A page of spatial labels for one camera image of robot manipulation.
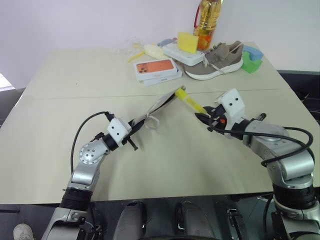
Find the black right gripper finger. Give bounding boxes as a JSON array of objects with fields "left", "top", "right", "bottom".
[
  {"left": 194, "top": 112, "right": 214, "bottom": 132},
  {"left": 202, "top": 105, "right": 219, "bottom": 117}
]

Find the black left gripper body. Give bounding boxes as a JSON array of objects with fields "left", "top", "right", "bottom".
[{"left": 122, "top": 124, "right": 138, "bottom": 147}]

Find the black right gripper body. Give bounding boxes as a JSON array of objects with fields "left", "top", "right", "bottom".
[{"left": 209, "top": 104, "right": 232, "bottom": 134}]

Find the yellow highlighter pen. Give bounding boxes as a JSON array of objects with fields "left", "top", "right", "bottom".
[{"left": 174, "top": 87, "right": 209, "bottom": 117}]

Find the grid pattern zipper pouch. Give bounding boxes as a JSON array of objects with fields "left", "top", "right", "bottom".
[{"left": 128, "top": 85, "right": 186, "bottom": 133}]

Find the taupe sneaker with white sole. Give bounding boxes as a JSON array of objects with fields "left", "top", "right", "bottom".
[{"left": 183, "top": 41, "right": 245, "bottom": 81}]

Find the white phone box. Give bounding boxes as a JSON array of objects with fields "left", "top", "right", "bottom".
[{"left": 143, "top": 65, "right": 183, "bottom": 87}]

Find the orange phone picture box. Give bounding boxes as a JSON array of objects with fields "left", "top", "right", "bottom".
[{"left": 133, "top": 58, "right": 179, "bottom": 82}]

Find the white flat box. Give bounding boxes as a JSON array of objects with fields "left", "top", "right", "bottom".
[{"left": 162, "top": 42, "right": 206, "bottom": 67}]

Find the green sponge block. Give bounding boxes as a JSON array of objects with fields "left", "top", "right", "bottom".
[{"left": 240, "top": 51, "right": 264, "bottom": 75}]

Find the yellow stick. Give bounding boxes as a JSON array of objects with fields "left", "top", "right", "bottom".
[{"left": 126, "top": 50, "right": 146, "bottom": 63}]

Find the yellow sponge block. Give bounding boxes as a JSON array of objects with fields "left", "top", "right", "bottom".
[{"left": 176, "top": 31, "right": 200, "bottom": 55}]

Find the blue sponge block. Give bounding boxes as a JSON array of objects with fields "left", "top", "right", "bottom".
[{"left": 242, "top": 44, "right": 265, "bottom": 62}]

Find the cream yellow lumpy object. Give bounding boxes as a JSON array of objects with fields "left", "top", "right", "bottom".
[{"left": 143, "top": 43, "right": 167, "bottom": 60}]

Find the dark rounded shape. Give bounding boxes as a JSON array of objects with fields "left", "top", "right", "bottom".
[
  {"left": 113, "top": 199, "right": 148, "bottom": 240},
  {"left": 174, "top": 199, "right": 217, "bottom": 240}
]

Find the grey blue small object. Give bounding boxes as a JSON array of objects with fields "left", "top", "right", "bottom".
[{"left": 156, "top": 37, "right": 179, "bottom": 48}]

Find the yellow cooking oil bottle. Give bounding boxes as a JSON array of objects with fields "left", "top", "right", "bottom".
[{"left": 192, "top": 0, "right": 223, "bottom": 52}]

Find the black furniture beside table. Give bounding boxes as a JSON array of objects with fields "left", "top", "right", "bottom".
[{"left": 276, "top": 69, "right": 320, "bottom": 127}]

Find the grey person's shoe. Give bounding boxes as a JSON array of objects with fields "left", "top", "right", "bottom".
[{"left": 12, "top": 223, "right": 35, "bottom": 240}]

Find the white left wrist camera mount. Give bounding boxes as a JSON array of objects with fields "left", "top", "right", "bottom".
[{"left": 106, "top": 117, "right": 133, "bottom": 148}]

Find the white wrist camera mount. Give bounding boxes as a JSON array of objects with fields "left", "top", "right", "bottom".
[
  {"left": 214, "top": 88, "right": 247, "bottom": 131},
  {"left": 106, "top": 117, "right": 133, "bottom": 148}
]

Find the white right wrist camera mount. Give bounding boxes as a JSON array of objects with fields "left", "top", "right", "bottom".
[{"left": 214, "top": 88, "right": 247, "bottom": 131}]

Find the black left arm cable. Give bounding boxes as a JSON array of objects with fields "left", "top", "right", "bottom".
[{"left": 70, "top": 110, "right": 116, "bottom": 173}]

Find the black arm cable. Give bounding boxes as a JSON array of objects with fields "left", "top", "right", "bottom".
[
  {"left": 70, "top": 110, "right": 116, "bottom": 173},
  {"left": 260, "top": 112, "right": 315, "bottom": 168}
]

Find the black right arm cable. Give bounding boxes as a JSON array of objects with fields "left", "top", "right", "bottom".
[{"left": 260, "top": 112, "right": 315, "bottom": 168}]

